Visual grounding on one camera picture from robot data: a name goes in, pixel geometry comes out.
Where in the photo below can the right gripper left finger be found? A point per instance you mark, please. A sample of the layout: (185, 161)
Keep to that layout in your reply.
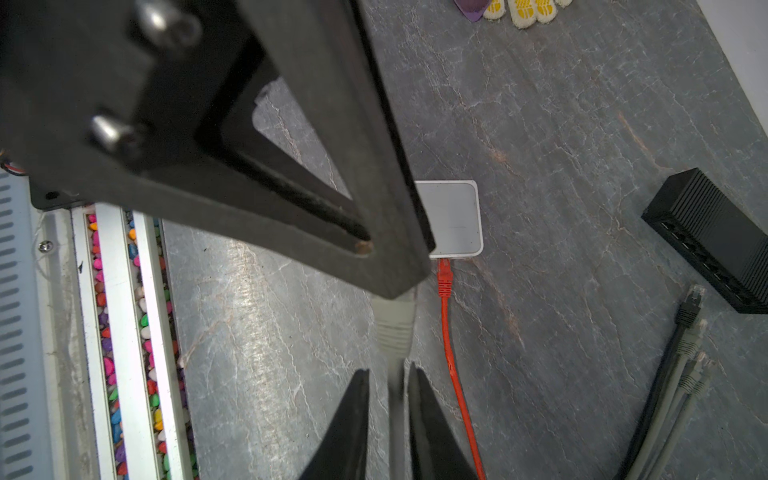
(342, 453)

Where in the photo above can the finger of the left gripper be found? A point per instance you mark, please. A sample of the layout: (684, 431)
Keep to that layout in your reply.
(375, 234)

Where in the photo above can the yellow work glove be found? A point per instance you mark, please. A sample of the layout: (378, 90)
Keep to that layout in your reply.
(525, 13)

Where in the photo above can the white network switch box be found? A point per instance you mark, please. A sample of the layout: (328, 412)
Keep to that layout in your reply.
(453, 211)

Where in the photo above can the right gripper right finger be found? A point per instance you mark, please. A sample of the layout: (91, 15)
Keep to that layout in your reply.
(435, 453)

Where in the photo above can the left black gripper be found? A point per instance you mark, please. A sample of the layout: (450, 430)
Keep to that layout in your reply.
(136, 103)

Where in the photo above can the purple pink trowel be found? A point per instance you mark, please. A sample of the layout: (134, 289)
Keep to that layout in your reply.
(472, 10)

